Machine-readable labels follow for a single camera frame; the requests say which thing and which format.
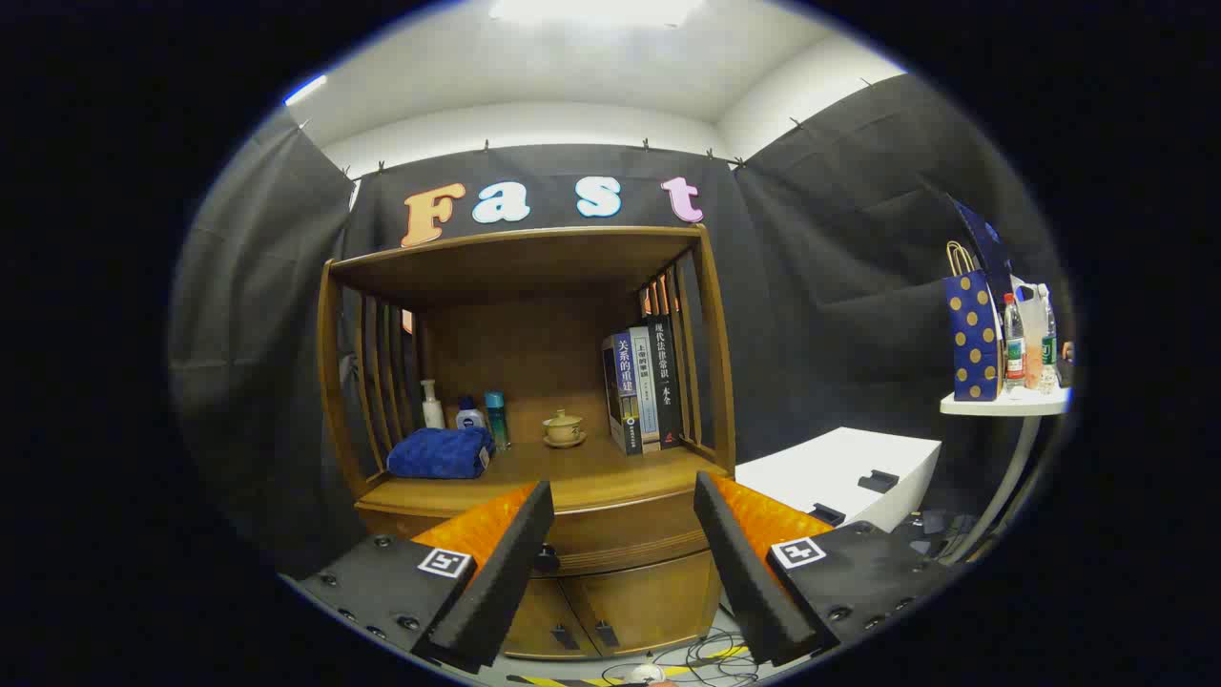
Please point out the beige lidded tea cup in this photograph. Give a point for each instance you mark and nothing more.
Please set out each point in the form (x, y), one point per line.
(564, 427)

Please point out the white bottle with blue cap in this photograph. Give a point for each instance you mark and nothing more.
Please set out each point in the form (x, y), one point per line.
(469, 417)

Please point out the white pump bottle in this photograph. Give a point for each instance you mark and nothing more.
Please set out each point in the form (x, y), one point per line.
(433, 410)

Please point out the pale blue spine book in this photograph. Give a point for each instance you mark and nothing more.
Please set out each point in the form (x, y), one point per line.
(647, 391)

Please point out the teal slim bottle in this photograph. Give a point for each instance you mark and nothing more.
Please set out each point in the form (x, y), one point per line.
(496, 420)

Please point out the white storage box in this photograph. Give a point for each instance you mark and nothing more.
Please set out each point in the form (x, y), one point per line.
(830, 468)

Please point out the dark blue paper bag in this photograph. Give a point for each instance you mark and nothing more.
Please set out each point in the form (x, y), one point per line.
(987, 248)

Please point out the wooden countertop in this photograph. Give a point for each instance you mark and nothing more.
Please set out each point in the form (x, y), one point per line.
(591, 472)

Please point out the black spine book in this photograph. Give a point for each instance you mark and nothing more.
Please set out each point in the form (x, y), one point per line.
(666, 382)

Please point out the clear bottle with red cap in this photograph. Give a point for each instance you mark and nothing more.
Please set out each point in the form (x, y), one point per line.
(1013, 348)

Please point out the ceiling light panel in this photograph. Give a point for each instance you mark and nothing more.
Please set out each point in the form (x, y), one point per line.
(591, 10)

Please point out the wooden drawer with black knob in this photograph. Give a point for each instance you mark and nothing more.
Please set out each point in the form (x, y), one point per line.
(620, 539)

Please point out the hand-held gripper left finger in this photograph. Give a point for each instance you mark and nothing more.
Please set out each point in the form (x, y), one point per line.
(506, 572)

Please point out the wooden cabinet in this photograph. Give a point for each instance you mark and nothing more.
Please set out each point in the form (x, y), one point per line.
(534, 343)

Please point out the translucent plastic jug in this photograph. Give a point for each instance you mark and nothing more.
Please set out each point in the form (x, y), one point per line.
(1032, 334)

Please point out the blue polka dot gift bag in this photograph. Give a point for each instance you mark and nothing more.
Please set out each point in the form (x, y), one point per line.
(973, 343)

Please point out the wooden cabinet door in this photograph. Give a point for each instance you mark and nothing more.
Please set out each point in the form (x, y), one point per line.
(534, 620)
(649, 601)

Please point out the dark desktop computer box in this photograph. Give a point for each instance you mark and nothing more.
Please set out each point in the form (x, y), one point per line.
(940, 530)

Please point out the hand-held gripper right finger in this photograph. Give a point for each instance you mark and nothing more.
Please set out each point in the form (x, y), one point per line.
(739, 563)

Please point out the white round side table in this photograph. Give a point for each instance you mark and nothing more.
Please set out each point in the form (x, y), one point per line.
(1002, 403)

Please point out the black backdrop cloth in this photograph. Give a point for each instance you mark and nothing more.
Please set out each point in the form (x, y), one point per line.
(839, 286)

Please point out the blue folded towel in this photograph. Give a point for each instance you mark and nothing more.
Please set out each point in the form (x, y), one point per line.
(439, 454)

